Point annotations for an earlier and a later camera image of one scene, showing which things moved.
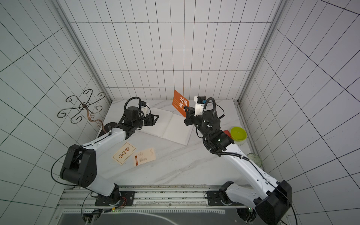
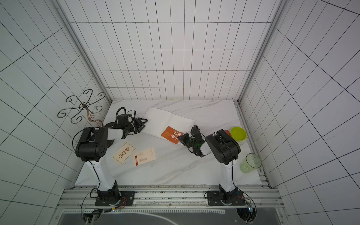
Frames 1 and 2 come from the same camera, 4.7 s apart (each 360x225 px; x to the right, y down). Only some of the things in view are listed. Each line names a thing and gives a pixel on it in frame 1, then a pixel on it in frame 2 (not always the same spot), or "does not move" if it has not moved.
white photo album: (170, 126) does not move
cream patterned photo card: (123, 155) does not move
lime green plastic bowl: (239, 135) does not move
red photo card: (227, 132) does not move
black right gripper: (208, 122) -> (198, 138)
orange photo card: (180, 102) -> (171, 134)
